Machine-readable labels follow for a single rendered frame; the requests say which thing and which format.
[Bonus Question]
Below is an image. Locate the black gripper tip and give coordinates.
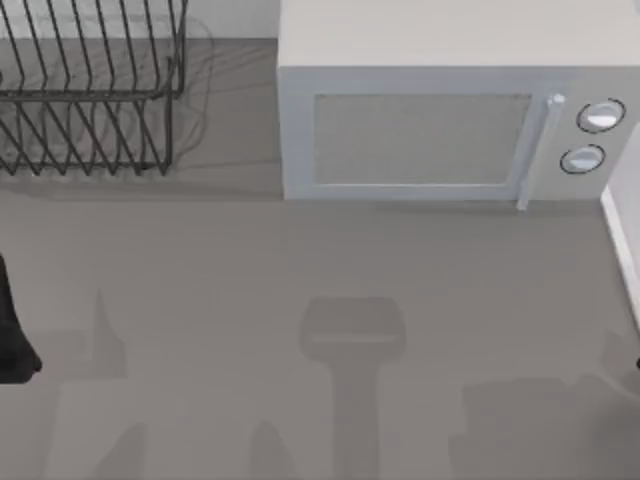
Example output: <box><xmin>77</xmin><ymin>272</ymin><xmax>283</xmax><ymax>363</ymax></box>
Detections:
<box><xmin>0</xmin><ymin>254</ymin><xmax>44</xmax><ymax>385</ymax></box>

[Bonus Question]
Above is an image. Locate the small microwave knob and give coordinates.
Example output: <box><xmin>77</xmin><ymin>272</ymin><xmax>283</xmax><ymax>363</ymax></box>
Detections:
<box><xmin>559</xmin><ymin>144</ymin><xmax>606</xmax><ymax>176</ymax></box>

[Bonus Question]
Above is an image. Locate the microwave door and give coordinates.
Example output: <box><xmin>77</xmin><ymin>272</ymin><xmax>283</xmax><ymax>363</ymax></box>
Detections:
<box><xmin>279</xmin><ymin>67</ymin><xmax>544</xmax><ymax>202</ymax></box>

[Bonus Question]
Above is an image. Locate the pale microwave oven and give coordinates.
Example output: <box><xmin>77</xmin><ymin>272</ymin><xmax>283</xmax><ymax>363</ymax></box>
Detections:
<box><xmin>276</xmin><ymin>0</ymin><xmax>640</xmax><ymax>211</ymax></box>

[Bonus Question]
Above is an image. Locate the microwave door handle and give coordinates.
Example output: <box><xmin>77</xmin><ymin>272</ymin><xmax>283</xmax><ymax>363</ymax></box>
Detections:
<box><xmin>515</xmin><ymin>92</ymin><xmax>566</xmax><ymax>211</ymax></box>

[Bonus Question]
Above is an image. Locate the large microwave knob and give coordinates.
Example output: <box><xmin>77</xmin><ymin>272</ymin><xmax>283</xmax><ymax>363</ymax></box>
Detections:
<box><xmin>576</xmin><ymin>98</ymin><xmax>627</xmax><ymax>134</ymax></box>

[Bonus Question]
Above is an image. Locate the black wire dish rack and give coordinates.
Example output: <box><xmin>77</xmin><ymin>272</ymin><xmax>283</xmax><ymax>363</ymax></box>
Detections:
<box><xmin>0</xmin><ymin>0</ymin><xmax>190</xmax><ymax>177</ymax></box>

